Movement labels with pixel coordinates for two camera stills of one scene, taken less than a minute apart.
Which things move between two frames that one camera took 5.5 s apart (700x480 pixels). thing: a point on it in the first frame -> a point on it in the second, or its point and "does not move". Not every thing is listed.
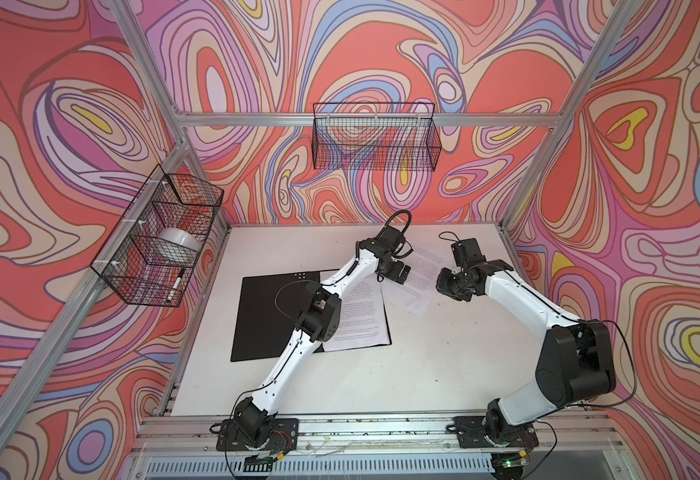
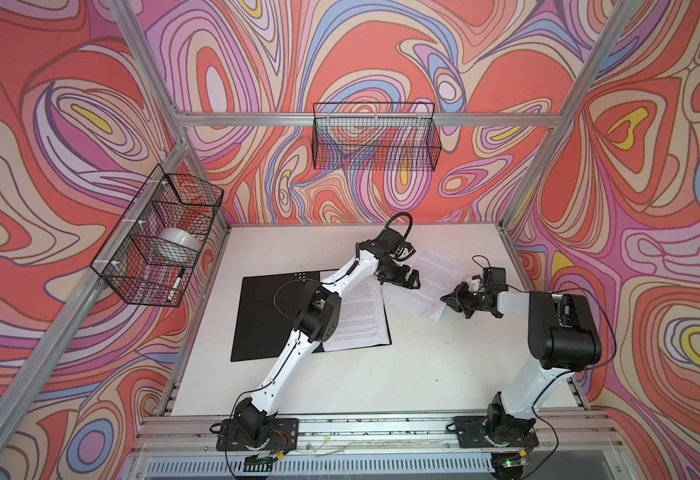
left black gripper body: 394,271 does not move
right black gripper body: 454,285 -> 476,301
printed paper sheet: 363,320 does not move
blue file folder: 269,310 does not move
